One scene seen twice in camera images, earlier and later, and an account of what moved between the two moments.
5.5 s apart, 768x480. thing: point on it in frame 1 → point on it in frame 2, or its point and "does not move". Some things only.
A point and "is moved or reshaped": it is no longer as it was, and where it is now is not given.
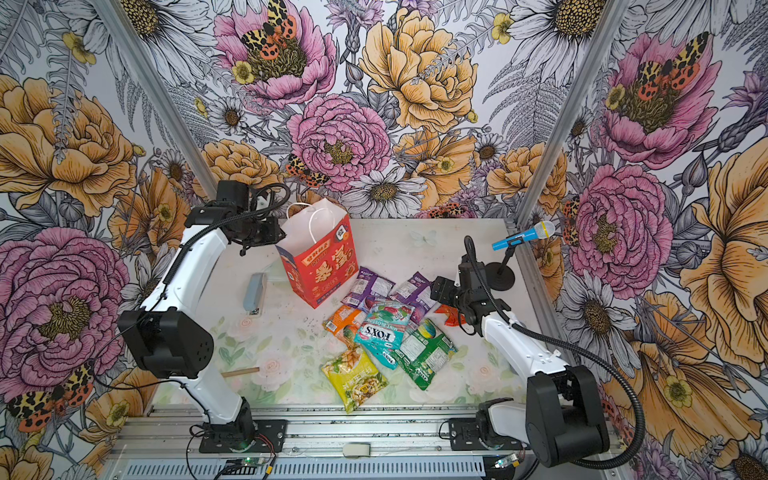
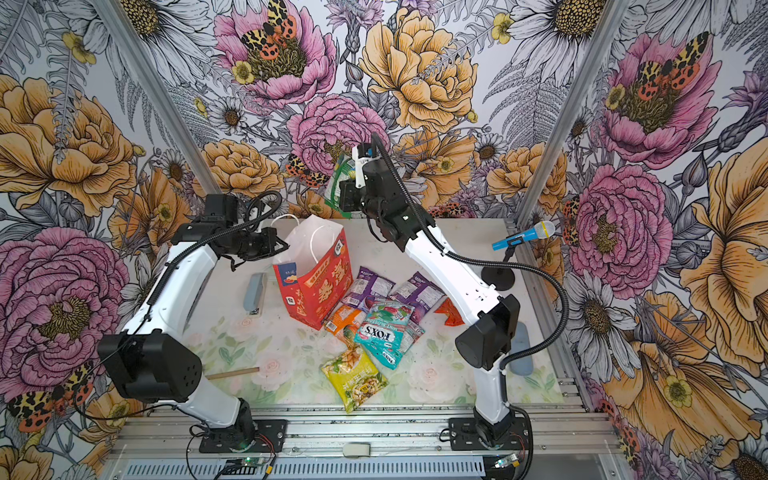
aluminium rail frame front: (340, 443) does not move
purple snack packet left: (365, 285) does not move
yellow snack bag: (355, 378) does not move
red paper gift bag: (317, 249) is moved or reshaped
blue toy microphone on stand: (499, 276) does not move
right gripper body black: (449, 293) → (357, 198)
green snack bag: (424, 350) → (344, 170)
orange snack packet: (345, 316) does not move
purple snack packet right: (416, 293) does not move
